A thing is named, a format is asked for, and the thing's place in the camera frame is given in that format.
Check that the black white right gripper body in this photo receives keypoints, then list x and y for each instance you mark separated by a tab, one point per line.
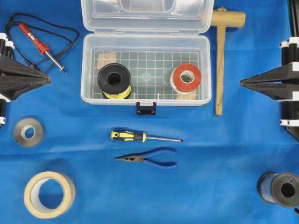
290	106

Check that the yellow black screwdriver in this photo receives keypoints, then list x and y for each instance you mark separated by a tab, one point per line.
124	135

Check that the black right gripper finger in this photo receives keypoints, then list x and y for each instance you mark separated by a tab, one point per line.
284	73
279	92

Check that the clear tool box lid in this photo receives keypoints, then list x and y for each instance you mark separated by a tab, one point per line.
184	16

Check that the red white tape roll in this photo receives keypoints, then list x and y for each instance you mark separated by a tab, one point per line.
185	78

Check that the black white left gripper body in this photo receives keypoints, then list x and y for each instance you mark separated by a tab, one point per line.
6	49

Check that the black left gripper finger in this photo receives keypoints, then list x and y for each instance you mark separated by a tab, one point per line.
9	66
12	88

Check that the beige masking tape roll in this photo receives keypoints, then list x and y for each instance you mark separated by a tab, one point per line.
49	194

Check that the clear plastic tool box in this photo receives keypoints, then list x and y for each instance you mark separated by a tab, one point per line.
150	59

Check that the blue table cloth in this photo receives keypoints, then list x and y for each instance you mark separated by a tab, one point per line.
181	166

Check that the dark blue box latch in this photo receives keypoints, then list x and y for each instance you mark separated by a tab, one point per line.
146	109

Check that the blue handled needle-nose pliers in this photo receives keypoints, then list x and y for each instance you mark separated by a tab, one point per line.
143	158

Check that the black frame rail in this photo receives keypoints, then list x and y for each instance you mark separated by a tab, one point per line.
293	11

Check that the grey tape roll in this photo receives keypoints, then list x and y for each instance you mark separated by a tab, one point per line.
28	132

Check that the red handled soldering iron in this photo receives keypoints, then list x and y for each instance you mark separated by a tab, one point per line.
41	47

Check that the wooden mallet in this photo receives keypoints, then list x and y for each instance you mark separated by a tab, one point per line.
221	19

